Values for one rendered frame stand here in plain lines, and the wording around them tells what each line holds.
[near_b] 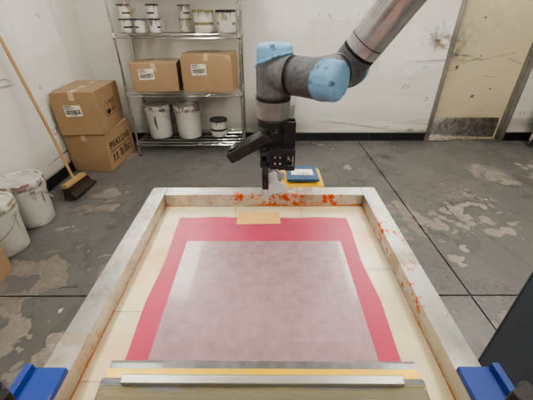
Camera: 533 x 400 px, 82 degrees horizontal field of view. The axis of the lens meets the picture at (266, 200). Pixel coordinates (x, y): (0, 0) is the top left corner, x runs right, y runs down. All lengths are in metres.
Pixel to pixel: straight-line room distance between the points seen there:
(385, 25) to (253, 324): 0.58
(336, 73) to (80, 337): 0.58
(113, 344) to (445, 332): 0.50
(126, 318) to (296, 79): 0.52
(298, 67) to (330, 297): 0.42
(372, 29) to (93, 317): 0.69
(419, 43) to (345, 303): 3.76
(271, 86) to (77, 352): 0.55
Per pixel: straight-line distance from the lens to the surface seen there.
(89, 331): 0.56
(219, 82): 3.39
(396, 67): 4.10
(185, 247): 0.69
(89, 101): 3.36
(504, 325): 0.96
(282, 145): 0.72
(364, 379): 0.45
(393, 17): 0.68
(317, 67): 0.60
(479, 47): 4.55
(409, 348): 0.56
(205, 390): 0.45
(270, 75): 0.65
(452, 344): 0.55
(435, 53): 4.25
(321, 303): 0.57
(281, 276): 0.61
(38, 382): 0.52
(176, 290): 0.61
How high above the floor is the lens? 1.40
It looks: 31 degrees down
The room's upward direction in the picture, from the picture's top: straight up
